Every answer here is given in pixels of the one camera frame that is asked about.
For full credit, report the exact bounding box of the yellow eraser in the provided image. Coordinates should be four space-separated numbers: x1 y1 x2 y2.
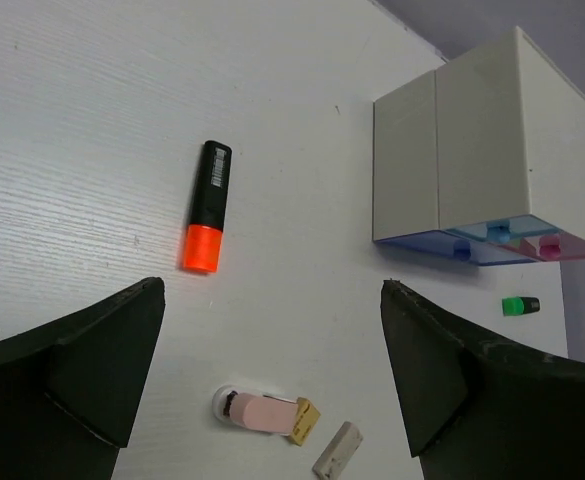
287 397 321 446

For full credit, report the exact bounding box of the pink correction tape dispenser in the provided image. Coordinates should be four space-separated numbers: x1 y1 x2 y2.
212 385 298 436

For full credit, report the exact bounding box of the orange black highlighter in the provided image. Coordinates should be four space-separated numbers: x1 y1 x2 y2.
181 140 232 274

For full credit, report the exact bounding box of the pink drawer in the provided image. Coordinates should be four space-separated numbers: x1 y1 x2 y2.
502 232 585 262

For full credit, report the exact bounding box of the white drawer cabinet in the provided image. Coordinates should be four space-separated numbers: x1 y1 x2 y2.
373 28 585 241

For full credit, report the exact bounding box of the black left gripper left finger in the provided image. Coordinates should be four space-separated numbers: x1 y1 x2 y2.
0 277 165 479

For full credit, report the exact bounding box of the light blue drawer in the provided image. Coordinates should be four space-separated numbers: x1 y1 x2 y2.
447 215 560 245

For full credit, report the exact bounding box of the white dirty eraser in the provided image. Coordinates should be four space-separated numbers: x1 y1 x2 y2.
312 421 363 480

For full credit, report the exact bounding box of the green black highlighter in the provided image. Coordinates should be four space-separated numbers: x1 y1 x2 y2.
501 296 541 317

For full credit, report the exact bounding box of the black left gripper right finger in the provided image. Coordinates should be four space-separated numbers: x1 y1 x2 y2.
381 280 585 479

